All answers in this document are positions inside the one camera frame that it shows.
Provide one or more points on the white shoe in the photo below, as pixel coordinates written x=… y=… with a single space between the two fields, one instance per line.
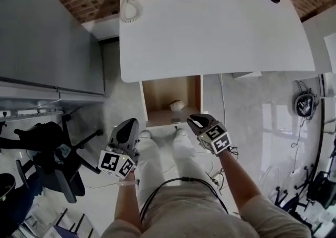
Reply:
x=181 y=132
x=145 y=134

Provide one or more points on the black round device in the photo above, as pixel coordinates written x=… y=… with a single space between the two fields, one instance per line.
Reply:
x=304 y=104

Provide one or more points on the white desk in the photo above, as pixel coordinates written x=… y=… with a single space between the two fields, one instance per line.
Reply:
x=210 y=35

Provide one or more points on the person's beige sweater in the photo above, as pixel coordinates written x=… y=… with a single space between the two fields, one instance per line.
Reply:
x=189 y=216

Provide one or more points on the person's left forearm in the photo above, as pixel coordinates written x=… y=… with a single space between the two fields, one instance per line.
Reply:
x=127 y=203

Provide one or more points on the black office chair base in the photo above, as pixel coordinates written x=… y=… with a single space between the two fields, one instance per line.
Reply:
x=320 y=187

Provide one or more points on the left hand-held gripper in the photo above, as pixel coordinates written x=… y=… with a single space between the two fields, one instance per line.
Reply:
x=115 y=163

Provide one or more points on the person's right forearm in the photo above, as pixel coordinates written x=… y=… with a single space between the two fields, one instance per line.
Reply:
x=239 y=182

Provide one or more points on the small white object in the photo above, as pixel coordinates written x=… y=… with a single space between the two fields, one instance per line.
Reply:
x=177 y=106

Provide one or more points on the white shelf cabinet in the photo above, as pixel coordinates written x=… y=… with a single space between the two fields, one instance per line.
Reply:
x=320 y=48

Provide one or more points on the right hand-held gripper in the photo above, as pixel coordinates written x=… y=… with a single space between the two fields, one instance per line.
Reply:
x=215 y=140

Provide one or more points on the person's white trousers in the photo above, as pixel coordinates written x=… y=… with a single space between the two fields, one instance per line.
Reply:
x=149 y=158

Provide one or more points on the black office chair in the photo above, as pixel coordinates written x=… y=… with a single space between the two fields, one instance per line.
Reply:
x=60 y=163

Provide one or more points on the wooden drawer with white front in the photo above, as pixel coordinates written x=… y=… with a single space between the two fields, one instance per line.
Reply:
x=162 y=92

